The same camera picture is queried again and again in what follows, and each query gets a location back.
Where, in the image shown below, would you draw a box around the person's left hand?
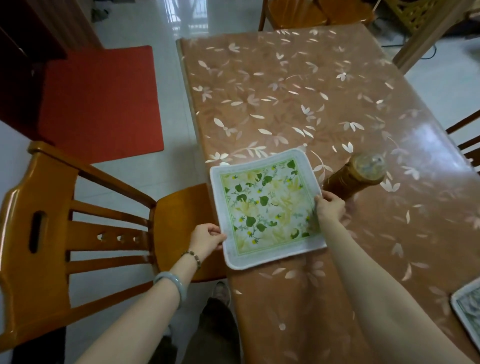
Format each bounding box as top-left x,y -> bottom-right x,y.
188,223 -> 228,260

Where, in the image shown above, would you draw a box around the person's right hand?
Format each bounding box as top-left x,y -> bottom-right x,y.
314,190 -> 347,226

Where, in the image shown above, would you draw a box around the white green floral cloth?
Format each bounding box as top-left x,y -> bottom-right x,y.
209,147 -> 328,271

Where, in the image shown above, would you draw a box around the person's right forearm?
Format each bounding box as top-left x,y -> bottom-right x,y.
320,219 -> 475,364

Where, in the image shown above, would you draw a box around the person's left forearm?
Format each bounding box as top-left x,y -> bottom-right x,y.
75,250 -> 203,364

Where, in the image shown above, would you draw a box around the bamboo cylinder container clear lid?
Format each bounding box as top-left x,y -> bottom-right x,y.
322,152 -> 387,202

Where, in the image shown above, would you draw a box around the person's grey shoe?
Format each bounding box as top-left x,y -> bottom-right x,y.
211,281 -> 232,308

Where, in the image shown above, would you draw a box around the pale jade bangle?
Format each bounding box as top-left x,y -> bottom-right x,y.
153,271 -> 188,308

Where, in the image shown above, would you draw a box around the person's dark trousers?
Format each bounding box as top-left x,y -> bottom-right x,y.
149,298 -> 241,364

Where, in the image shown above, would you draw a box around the brown floral tablecloth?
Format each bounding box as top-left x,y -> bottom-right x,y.
175,22 -> 480,364

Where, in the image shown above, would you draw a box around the brown wooden chair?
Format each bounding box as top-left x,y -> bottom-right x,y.
445,109 -> 480,174

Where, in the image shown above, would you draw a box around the red floor mat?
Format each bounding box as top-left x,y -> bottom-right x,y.
37,45 -> 165,165

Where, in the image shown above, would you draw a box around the orange wooden slat-back chair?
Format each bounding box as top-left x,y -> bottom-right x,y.
0,140 -> 228,353

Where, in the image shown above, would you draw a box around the grey patterned white-edged cloth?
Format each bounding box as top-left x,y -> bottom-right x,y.
450,277 -> 480,352

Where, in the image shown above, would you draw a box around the dark wooden cabinet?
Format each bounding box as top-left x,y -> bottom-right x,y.
0,0 -> 104,140

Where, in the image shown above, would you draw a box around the beaded bracelet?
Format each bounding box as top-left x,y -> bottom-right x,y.
182,250 -> 202,270

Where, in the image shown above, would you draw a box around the black cable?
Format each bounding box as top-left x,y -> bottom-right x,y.
380,42 -> 438,61

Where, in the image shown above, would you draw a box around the light wooden furniture frame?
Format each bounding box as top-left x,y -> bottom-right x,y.
382,0 -> 480,74

